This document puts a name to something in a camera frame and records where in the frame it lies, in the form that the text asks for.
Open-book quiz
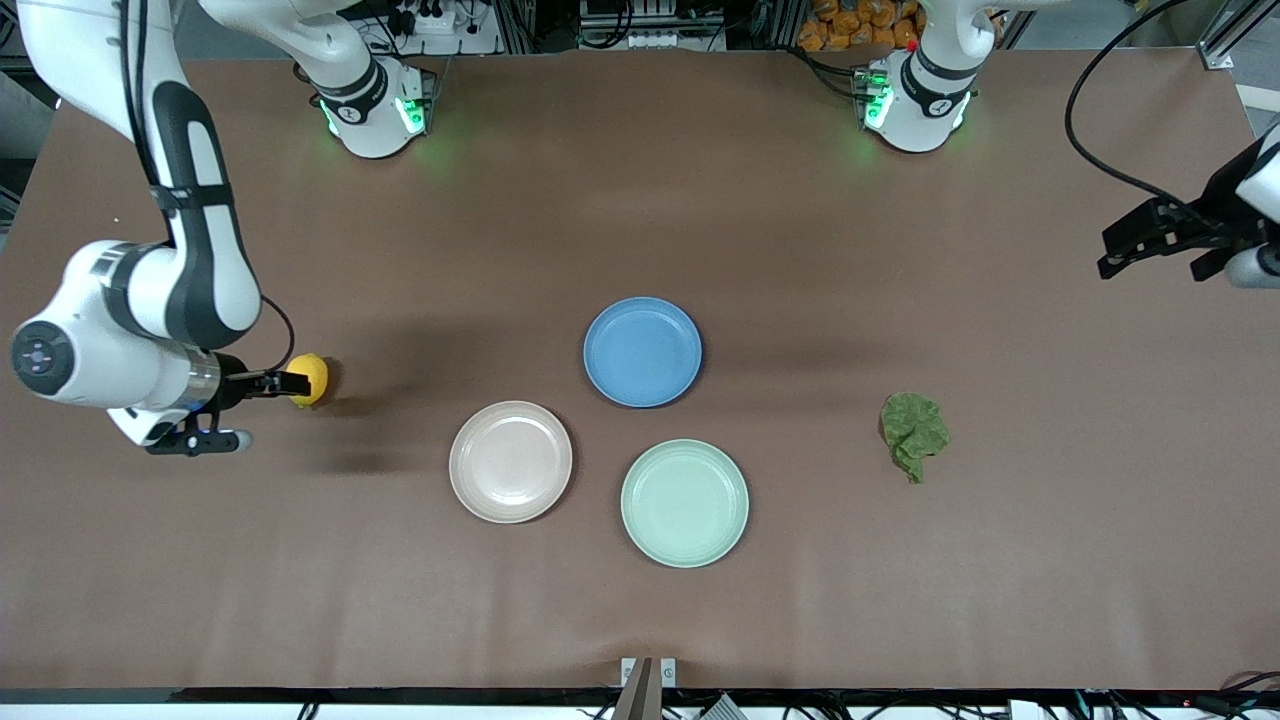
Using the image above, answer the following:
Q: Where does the yellow lemon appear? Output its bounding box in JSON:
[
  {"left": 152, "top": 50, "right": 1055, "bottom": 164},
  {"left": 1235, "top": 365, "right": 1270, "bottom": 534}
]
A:
[{"left": 287, "top": 352, "right": 330, "bottom": 409}]

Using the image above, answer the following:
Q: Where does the bag of oranges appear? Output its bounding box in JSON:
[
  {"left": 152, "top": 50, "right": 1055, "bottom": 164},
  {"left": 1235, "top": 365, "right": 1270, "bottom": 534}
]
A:
[{"left": 797, "top": 0, "right": 926, "bottom": 52}]

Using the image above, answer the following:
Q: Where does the aluminium frame profile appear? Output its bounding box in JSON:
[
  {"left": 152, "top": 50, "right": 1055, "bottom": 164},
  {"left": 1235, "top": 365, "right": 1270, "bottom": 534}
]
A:
[{"left": 1198, "top": 0, "right": 1280, "bottom": 71}]

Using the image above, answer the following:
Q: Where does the beige plate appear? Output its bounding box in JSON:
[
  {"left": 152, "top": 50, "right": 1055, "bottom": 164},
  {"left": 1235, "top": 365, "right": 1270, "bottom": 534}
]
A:
[{"left": 448, "top": 400, "right": 574, "bottom": 524}]

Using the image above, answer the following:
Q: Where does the light green plate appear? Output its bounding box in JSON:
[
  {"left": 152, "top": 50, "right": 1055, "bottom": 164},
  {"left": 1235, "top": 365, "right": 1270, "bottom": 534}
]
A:
[{"left": 620, "top": 438, "right": 750, "bottom": 569}]

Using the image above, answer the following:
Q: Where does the blue plate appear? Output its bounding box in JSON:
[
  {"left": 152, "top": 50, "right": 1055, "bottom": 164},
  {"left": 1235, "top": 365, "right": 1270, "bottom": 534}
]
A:
[{"left": 583, "top": 296, "right": 703, "bottom": 409}]

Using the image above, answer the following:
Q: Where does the white power strip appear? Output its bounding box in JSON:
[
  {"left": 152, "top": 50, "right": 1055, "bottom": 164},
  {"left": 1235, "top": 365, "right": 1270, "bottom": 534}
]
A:
[{"left": 395, "top": 0, "right": 501, "bottom": 56}]

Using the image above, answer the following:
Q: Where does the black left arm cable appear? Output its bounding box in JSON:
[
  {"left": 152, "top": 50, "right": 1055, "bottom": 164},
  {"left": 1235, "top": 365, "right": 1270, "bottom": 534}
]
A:
[{"left": 1064, "top": 0, "right": 1219, "bottom": 219}]

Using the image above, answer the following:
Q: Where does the green lettuce leaf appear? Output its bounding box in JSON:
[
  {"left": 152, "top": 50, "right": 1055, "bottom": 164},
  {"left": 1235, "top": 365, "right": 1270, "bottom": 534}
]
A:
[{"left": 879, "top": 392, "right": 952, "bottom": 485}]

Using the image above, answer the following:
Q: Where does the brown post with white brackets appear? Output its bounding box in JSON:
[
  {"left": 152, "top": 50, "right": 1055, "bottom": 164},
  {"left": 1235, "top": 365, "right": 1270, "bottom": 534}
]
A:
[{"left": 612, "top": 657, "right": 678, "bottom": 720}]

